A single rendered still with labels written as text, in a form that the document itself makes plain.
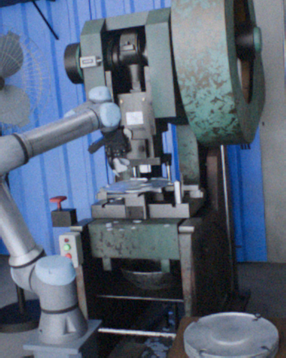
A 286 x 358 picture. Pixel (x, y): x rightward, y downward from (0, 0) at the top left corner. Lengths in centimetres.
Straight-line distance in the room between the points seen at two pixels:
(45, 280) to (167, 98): 89
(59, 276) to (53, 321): 14
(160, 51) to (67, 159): 181
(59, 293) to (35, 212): 241
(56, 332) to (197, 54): 98
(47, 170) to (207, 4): 235
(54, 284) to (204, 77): 82
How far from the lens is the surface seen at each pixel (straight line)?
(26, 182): 385
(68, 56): 219
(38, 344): 155
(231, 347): 155
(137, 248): 200
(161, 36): 198
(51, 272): 147
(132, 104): 207
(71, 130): 147
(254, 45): 199
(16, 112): 260
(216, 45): 164
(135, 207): 202
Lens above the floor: 113
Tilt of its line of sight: 8 degrees down
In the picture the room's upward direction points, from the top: 5 degrees counter-clockwise
